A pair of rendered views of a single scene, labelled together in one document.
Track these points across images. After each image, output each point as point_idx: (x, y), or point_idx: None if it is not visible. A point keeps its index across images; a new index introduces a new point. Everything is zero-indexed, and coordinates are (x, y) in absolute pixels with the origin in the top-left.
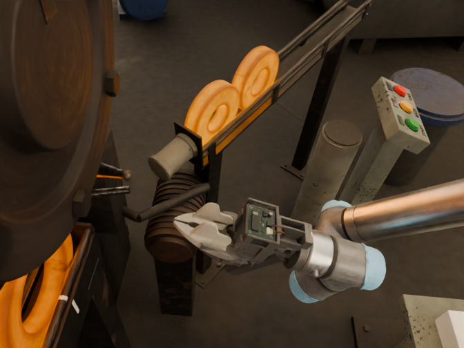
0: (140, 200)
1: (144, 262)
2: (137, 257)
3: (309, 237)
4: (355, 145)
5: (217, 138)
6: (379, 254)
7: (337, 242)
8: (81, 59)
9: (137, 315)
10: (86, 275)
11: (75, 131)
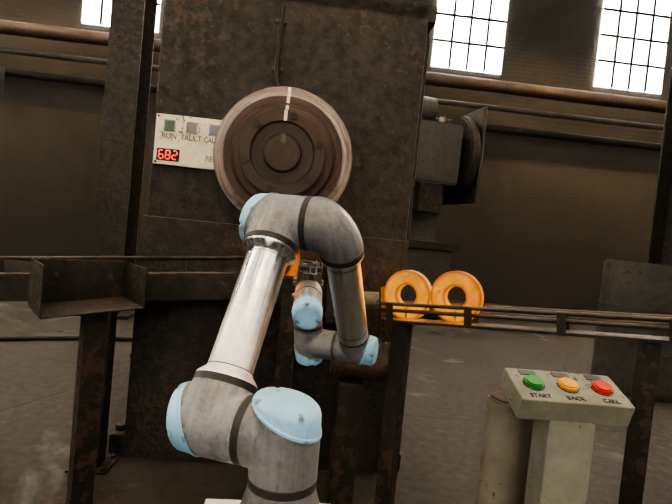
0: (439, 476)
1: (372, 481)
2: (375, 477)
3: (307, 273)
4: (501, 403)
5: (394, 303)
6: (312, 301)
7: (313, 288)
8: (290, 158)
9: (320, 479)
10: (286, 285)
11: (277, 168)
